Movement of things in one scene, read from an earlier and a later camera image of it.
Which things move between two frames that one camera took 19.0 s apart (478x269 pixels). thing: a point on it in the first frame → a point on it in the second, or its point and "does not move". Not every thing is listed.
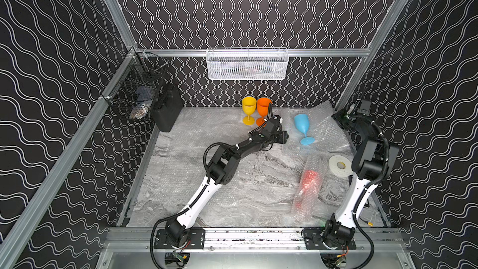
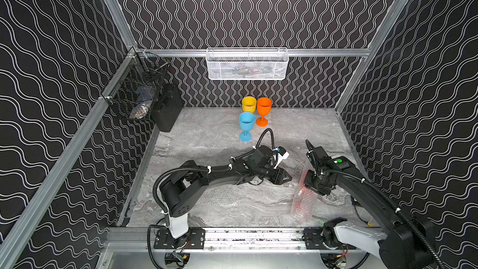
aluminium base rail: [140, 240] does not move
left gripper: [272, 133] → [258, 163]
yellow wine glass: [249, 104] does not move
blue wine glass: [302, 121] → [246, 120]
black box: [167, 108] does not move
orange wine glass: [262, 105] does not move
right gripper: [337, 116] → [307, 184]
